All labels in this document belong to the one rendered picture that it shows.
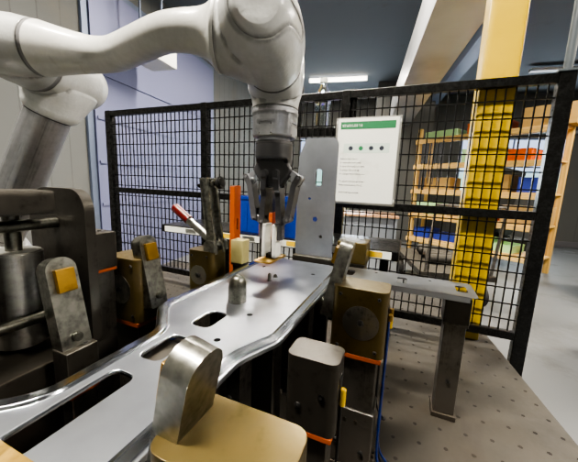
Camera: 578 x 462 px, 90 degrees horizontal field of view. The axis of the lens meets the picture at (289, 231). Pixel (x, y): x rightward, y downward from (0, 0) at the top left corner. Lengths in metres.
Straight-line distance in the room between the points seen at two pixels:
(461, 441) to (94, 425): 0.68
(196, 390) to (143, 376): 0.17
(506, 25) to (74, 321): 1.28
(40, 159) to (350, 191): 0.93
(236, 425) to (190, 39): 0.46
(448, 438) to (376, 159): 0.81
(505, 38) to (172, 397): 1.21
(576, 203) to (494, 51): 8.50
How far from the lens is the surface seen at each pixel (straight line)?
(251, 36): 0.41
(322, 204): 0.84
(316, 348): 0.42
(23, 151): 1.00
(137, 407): 0.34
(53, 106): 0.95
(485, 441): 0.84
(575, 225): 9.65
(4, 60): 0.83
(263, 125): 0.58
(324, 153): 0.85
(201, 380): 0.22
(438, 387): 0.81
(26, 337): 0.54
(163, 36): 0.53
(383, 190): 1.09
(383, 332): 0.52
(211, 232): 0.67
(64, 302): 0.47
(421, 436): 0.79
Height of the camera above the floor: 1.21
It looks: 9 degrees down
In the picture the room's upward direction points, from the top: 2 degrees clockwise
